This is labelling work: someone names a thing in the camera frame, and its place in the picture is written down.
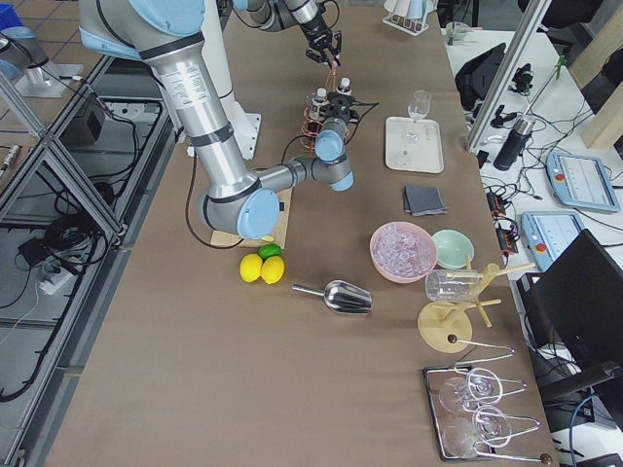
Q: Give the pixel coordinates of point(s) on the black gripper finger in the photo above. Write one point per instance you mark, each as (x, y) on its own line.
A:
(337, 49)
(323, 58)

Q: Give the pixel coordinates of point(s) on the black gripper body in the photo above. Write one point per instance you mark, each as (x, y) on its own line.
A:
(314, 35)
(338, 104)

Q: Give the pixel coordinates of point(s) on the copper wire bottle basket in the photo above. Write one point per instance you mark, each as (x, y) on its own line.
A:
(312, 120)

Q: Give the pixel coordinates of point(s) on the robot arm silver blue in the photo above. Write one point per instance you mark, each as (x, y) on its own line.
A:
(168, 36)
(276, 16)

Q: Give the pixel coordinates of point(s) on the tea bottle middle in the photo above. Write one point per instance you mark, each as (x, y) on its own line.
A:
(344, 86)

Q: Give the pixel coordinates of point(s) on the white cup rack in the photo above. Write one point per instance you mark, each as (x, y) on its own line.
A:
(408, 16)

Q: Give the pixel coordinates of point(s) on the clear wine glass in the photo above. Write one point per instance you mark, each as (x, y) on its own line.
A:
(418, 109)

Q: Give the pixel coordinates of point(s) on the cream rectangular tray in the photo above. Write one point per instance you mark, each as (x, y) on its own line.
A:
(415, 147)

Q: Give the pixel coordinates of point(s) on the dark grey folded cloth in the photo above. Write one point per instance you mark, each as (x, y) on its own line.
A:
(422, 200)

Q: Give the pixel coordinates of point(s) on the black equipment case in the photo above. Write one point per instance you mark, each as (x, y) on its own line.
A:
(476, 76)

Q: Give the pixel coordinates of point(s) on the wooden cutting board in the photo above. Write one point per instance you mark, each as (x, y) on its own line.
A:
(279, 232)

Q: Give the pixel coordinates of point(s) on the pink bowl with ice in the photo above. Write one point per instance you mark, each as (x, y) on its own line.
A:
(402, 252)

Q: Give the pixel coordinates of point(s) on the green lime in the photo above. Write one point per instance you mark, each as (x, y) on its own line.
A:
(269, 250)

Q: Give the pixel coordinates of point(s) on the yellow lemon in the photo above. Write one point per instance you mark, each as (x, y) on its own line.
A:
(272, 270)
(250, 267)

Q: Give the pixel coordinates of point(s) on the black thermos bottle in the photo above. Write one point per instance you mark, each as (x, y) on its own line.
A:
(514, 144)

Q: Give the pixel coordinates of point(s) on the green small bowl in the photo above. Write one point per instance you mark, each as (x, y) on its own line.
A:
(454, 249)

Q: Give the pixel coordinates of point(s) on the metal ice scoop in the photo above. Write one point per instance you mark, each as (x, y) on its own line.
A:
(342, 297)

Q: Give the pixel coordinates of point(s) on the clear glass jar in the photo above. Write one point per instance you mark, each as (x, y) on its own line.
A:
(451, 285)

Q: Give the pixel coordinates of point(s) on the wooden mug tree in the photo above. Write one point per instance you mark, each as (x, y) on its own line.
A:
(446, 327)

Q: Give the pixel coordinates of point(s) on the black monitor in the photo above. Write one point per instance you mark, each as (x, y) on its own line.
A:
(577, 302)

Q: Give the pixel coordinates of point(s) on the mirror tray with glasses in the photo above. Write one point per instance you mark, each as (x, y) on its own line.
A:
(469, 424)

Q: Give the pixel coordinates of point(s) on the aluminium frame post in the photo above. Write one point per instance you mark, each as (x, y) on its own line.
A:
(531, 19)

